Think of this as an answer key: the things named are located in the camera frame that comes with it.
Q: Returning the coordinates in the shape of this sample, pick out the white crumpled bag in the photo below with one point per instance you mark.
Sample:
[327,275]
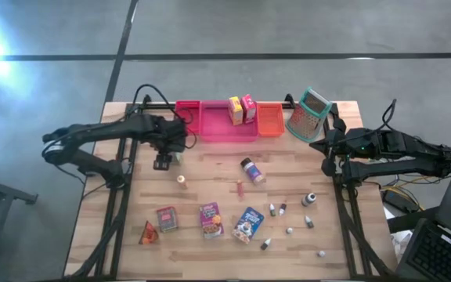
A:
[401,244]

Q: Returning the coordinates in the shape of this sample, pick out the orange triangular snack bag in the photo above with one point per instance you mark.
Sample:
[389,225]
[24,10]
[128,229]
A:
[148,235]

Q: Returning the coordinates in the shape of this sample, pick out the small red plastic basket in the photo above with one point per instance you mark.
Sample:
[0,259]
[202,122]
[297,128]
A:
[188,117]

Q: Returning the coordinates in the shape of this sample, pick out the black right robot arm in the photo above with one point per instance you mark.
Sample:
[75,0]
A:
[405,166]

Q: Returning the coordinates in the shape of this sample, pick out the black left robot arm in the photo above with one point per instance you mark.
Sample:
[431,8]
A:
[104,131]

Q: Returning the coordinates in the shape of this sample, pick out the Frosted Flakes cereal box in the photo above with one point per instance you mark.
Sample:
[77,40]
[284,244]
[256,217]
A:
[247,225]

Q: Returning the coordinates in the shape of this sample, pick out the small orange plastic basket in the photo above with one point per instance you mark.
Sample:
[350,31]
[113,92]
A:
[270,121]

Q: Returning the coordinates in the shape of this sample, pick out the spice jar purple label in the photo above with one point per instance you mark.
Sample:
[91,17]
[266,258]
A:
[253,172]

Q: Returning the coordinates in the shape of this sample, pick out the black aluminium rig frame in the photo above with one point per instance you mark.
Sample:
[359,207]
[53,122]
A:
[153,106]

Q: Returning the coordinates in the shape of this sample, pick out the small red cereal box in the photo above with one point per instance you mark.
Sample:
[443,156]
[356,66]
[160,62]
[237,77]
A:
[249,111]

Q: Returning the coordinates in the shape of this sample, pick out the small yellow carton box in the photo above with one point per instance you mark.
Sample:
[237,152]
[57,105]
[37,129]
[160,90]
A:
[235,113]

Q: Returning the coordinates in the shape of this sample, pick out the pink plastic tray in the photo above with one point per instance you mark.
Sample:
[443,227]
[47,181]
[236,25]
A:
[217,125]

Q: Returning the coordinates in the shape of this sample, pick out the black keyboard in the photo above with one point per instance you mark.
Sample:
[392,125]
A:
[444,262]

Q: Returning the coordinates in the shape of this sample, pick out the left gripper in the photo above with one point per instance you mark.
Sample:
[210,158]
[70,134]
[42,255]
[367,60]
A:
[172,142]

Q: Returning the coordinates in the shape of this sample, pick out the black power brick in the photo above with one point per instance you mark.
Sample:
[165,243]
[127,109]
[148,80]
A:
[397,200]

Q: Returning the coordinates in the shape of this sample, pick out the steel box grater teal trim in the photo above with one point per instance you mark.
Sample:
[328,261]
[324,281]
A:
[305,123]

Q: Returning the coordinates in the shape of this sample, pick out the yellow squeeze bottle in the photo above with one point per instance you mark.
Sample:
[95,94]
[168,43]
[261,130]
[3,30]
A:
[181,181]

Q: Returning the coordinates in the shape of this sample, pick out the red patterned tin box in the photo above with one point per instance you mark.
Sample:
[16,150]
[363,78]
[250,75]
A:
[167,219]

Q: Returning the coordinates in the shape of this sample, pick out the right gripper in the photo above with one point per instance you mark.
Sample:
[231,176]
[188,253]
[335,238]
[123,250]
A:
[345,144]

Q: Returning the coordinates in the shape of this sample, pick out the Raisin Bran cereal box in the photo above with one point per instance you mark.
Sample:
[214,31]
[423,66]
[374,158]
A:
[211,219]

